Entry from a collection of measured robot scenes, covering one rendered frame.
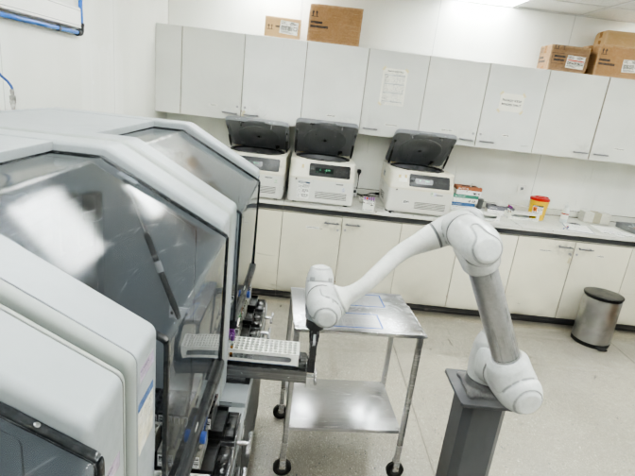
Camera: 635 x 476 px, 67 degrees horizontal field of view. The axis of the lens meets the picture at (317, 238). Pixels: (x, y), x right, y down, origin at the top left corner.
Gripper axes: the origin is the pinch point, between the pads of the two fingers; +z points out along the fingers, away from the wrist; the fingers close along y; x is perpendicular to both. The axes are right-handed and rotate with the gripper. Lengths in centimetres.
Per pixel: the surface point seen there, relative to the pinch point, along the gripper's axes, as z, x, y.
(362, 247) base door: 25, 46, -229
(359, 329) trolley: -1.7, 21.8, -29.0
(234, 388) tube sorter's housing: 6.0, -27.9, 11.1
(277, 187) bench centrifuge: -21, -31, -229
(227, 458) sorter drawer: -2, -24, 55
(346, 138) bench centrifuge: -63, 24, -261
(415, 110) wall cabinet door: -92, 80, -258
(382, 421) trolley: 53, 41, -36
